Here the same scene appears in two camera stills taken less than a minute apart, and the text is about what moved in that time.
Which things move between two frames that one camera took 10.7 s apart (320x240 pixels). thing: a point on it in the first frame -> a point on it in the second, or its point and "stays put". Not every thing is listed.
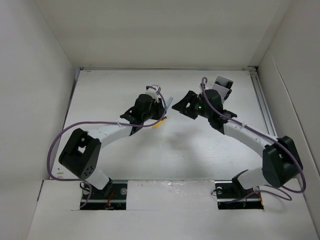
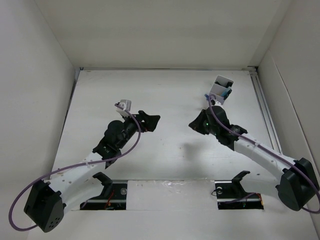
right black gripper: [191, 98] -> [196, 124]
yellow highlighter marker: [229, 85] stays put
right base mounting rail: [230, 196] stays put
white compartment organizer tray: [219, 85] stays put
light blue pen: [169, 102] -> [226, 93]
